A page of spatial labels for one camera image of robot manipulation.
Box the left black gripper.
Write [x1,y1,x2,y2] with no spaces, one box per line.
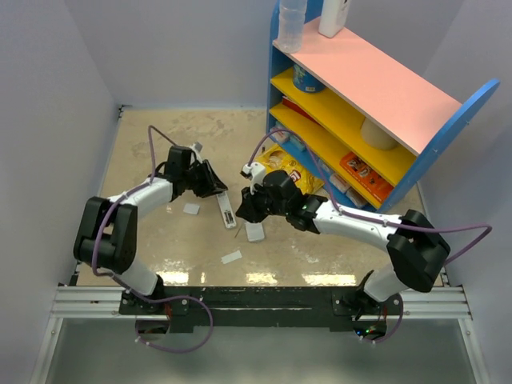
[182,160,227,198]

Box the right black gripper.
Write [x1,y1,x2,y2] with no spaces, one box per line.
[237,181,290,224]

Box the white long remote control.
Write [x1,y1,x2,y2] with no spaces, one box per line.
[217,191,237,230]

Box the grey button remote control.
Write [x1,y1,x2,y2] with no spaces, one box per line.
[245,222,265,242]

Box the white battery cover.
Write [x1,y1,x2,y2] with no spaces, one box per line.
[221,250,242,265]
[183,203,201,215]

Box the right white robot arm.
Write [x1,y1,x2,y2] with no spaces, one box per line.
[235,162,450,314]

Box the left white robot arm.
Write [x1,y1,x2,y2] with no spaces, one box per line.
[73,146,228,314]

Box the yellow Lays chip bag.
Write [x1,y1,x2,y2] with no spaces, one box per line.
[254,144,324,194]

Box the pack of tissue packets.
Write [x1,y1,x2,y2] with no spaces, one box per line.
[270,122,306,152]

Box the red flat box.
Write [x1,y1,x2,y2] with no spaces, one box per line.
[282,95,319,125]

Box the orange product box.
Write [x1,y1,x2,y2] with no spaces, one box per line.
[340,152,393,203]

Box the blue snack can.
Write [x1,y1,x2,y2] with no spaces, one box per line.
[292,63,325,94]

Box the brown paper roll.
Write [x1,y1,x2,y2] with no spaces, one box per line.
[360,118,398,151]

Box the blue yellow pink shelf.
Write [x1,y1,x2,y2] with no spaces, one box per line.
[266,1,500,212]

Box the clear plastic bottle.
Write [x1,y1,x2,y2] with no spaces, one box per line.
[277,0,307,54]

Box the white plastic container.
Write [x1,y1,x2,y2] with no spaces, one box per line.
[318,0,351,38]

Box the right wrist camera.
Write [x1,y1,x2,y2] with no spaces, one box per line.
[241,162,266,194]

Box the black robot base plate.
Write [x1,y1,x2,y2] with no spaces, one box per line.
[118,286,403,335]

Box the base left purple cable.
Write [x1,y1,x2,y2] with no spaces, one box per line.
[134,294,215,353]

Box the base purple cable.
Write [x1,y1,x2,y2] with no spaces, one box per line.
[134,294,215,353]
[358,294,405,345]

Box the aluminium rail frame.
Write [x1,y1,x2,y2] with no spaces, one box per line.
[29,279,474,383]

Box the base right purple cable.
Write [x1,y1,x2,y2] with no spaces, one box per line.
[358,294,405,345]

